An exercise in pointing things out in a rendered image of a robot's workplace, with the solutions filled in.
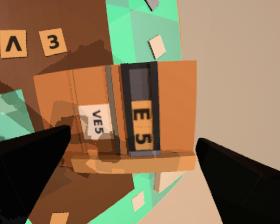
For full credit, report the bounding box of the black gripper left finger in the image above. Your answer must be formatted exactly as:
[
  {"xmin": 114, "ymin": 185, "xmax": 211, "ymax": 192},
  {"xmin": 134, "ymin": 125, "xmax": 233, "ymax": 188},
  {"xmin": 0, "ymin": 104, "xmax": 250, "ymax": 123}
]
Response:
[{"xmin": 0, "ymin": 125, "xmax": 71, "ymax": 224}]

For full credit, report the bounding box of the grey flat bar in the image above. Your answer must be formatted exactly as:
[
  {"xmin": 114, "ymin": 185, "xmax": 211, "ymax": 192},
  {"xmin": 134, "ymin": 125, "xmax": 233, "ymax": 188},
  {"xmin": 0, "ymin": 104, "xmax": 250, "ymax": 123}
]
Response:
[{"xmin": 144, "ymin": 0, "xmax": 159, "ymax": 11}]

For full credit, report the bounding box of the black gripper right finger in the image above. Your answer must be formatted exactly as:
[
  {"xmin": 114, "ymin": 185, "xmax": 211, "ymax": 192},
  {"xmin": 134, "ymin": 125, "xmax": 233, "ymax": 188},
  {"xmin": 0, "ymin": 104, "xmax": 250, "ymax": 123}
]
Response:
[{"xmin": 196, "ymin": 137, "xmax": 280, "ymax": 224}]

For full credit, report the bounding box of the peach flat rectangular box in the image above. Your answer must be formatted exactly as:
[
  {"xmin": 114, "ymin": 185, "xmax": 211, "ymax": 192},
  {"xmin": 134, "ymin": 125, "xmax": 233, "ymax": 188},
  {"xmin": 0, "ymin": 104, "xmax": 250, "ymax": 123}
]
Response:
[{"xmin": 155, "ymin": 171, "xmax": 185, "ymax": 193}]

